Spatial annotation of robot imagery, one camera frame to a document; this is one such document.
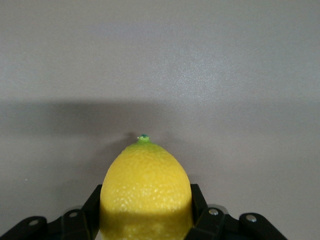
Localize yellow lemon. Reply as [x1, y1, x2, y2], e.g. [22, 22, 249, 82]
[99, 134, 194, 240]

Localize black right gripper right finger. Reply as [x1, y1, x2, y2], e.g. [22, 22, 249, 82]
[184, 183, 287, 240]

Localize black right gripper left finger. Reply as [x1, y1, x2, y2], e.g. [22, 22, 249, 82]
[0, 183, 103, 240]

